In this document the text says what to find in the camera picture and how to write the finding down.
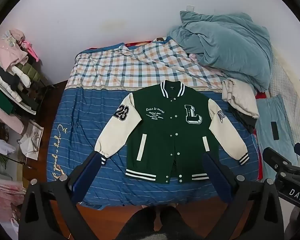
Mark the embroidered cloth bag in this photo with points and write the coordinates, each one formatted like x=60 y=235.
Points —
x=32 y=140

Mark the white wall socket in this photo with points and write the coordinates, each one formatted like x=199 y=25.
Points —
x=190 y=8

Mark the pink floral cloth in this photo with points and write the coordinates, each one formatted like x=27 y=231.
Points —
x=5 y=200

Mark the blue striped bed sheet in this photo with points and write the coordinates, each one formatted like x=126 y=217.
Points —
x=72 y=120

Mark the plaid quilt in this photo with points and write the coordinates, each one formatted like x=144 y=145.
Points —
x=130 y=65

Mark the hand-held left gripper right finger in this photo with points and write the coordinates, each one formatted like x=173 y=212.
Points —
x=218 y=177

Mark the clothes rack with clothes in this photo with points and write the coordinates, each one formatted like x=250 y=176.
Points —
x=12 y=80

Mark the beige cloth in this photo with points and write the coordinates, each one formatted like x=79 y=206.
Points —
x=240 y=97

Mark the person's legs in dark pants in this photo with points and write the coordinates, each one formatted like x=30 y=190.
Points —
x=162 y=222

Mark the pink hanger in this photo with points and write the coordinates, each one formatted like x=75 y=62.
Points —
x=31 y=50

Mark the white textured blanket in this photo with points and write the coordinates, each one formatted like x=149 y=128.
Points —
x=287 y=90

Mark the dark cloth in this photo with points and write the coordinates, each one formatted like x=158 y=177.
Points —
x=245 y=122

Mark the teal duvet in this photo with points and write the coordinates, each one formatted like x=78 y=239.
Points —
x=227 y=45

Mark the black phone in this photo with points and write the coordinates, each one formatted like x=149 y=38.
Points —
x=275 y=130

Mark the green and cream varsity jacket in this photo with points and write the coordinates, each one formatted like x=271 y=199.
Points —
x=165 y=135

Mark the light blue pillow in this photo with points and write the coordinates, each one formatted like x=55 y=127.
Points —
x=267 y=135

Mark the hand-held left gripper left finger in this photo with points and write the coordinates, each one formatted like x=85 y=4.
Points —
x=86 y=173

